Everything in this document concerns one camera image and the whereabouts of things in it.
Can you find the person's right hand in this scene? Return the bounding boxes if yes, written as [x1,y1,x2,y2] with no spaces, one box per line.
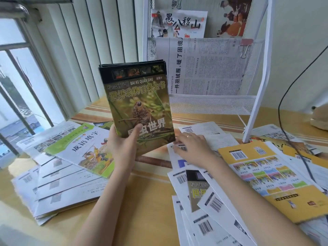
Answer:
[172,133,221,175]

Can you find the person's left hand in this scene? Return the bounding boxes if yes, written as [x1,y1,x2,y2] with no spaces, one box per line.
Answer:
[106,123,143,175]

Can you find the bundle of dark insect books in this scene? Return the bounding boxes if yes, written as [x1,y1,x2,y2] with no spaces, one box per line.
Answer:
[98,59,176,155]

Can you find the person's left forearm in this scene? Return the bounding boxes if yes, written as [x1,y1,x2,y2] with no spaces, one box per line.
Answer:
[73,166,137,246]

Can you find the person's right forearm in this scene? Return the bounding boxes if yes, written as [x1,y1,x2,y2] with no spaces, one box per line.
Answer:
[203,157,320,246]

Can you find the single dark cover booklet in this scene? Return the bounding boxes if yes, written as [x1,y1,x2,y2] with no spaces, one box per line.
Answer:
[186,170,213,213]

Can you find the green cover booklet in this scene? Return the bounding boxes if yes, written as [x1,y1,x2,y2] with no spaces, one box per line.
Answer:
[44,123,116,179]

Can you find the white metal magazine rack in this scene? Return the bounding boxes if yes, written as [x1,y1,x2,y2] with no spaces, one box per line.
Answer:
[142,0,274,144]

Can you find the folded newspaper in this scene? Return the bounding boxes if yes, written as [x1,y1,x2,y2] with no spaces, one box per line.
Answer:
[155,37,257,96]

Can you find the pile of white booklets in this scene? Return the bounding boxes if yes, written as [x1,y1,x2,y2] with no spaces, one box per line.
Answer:
[11,121,113,226]

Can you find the spread heap of barcode booklets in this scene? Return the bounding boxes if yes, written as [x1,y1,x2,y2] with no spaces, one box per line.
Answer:
[167,121,328,246]

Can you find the orange illustrated booklet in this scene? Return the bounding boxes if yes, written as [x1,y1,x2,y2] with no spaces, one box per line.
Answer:
[256,136,322,162]

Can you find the white vertical blinds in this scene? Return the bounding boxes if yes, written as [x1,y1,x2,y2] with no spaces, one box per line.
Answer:
[26,0,155,121]

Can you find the pink binder clip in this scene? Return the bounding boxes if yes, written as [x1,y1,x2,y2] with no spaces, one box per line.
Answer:
[240,39,254,59]

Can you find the white illustrated picture book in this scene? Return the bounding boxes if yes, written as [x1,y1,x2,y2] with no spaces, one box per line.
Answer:
[151,9,208,39]

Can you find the yellow cover booklet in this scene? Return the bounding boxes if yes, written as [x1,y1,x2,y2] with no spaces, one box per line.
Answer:
[218,141,328,225]

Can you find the colourful illustrated story poster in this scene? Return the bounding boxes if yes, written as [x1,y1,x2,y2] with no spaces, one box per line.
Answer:
[215,0,254,38]

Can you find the brown plush toy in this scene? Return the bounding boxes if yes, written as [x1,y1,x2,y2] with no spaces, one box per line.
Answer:
[309,104,328,131]

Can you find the black cable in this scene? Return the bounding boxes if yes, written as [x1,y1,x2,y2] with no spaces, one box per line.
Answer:
[278,49,328,189]

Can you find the window frame with metal bars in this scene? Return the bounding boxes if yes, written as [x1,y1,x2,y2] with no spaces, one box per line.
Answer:
[0,5,65,163]

